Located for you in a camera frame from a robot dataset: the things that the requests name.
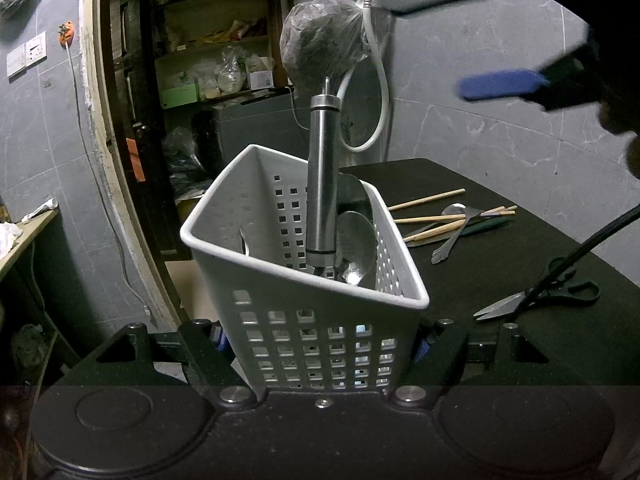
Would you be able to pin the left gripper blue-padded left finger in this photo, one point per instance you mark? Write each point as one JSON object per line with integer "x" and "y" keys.
{"x": 209, "y": 371}

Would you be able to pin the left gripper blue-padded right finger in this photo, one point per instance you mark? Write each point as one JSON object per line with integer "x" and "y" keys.
{"x": 436, "y": 367}

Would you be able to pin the white perforated utensil basket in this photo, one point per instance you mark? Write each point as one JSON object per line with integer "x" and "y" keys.
{"x": 288, "y": 327}

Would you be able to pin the blue handled small spoon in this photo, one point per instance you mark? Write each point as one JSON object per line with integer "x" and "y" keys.
{"x": 357, "y": 250}

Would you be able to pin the black handled scissors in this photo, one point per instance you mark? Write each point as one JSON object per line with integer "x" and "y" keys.
{"x": 565, "y": 291}

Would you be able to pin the steel handled peeler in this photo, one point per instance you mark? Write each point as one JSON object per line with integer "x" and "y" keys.
{"x": 322, "y": 171}

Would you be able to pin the large steel spoon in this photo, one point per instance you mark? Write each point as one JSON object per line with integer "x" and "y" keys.
{"x": 352, "y": 196}

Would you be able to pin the wooden kitchen counter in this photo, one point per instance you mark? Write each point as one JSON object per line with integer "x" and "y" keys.
{"x": 30, "y": 231}

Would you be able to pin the steel fork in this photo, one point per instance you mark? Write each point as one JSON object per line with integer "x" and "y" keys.
{"x": 442, "y": 253}

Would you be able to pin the grey plastic bag on tap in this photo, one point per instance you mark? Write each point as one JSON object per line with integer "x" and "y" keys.
{"x": 322, "y": 40}

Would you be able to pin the plain wooden chopstick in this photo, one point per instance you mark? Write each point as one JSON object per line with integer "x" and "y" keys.
{"x": 427, "y": 199}

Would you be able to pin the white cloth on counter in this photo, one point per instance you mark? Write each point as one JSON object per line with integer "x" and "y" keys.
{"x": 9, "y": 234}

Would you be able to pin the green box on shelf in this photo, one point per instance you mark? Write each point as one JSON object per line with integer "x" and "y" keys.
{"x": 179, "y": 96}

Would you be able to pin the green handled knife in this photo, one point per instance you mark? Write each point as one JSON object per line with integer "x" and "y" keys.
{"x": 476, "y": 228}

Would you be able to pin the white wall switch plate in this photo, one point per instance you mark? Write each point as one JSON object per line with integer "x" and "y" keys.
{"x": 26, "y": 55}

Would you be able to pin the orange wall plug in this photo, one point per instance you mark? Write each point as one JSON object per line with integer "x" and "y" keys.
{"x": 66, "y": 33}

